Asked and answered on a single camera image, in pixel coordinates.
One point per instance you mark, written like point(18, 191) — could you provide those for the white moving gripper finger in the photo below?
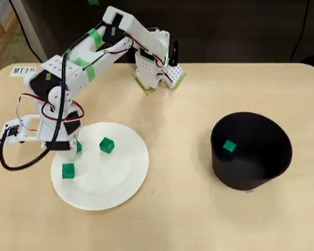
point(61, 154)

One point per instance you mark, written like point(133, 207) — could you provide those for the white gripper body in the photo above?
point(59, 146)

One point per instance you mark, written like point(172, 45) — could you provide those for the white fixed gripper finger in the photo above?
point(72, 155)

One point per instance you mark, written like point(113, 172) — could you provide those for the green cube block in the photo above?
point(229, 146)
point(106, 146)
point(68, 171)
point(79, 147)

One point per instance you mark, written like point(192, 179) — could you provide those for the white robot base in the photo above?
point(146, 70)

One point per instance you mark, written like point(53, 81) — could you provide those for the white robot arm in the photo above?
point(146, 34)

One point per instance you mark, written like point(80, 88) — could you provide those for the black pot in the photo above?
point(264, 146)

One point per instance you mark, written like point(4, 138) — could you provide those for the white paper plate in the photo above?
point(115, 183)

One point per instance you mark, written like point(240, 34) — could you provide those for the white MT18 label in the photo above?
point(21, 70)

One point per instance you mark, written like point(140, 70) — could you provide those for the light wooden furniture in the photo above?
point(0, 39)

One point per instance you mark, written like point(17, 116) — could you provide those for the white perforated mounting plate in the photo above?
point(175, 73)

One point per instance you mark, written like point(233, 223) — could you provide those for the green tape piece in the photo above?
point(93, 1)

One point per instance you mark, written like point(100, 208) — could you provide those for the black table clamp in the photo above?
point(175, 52)

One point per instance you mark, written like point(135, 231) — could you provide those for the small pink sticker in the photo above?
point(248, 191)

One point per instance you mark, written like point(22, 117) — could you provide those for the dark brown cabinet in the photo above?
point(238, 31)

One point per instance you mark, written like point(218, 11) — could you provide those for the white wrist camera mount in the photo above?
point(23, 136)

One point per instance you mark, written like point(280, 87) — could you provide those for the grey-white metal post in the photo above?
point(32, 31)

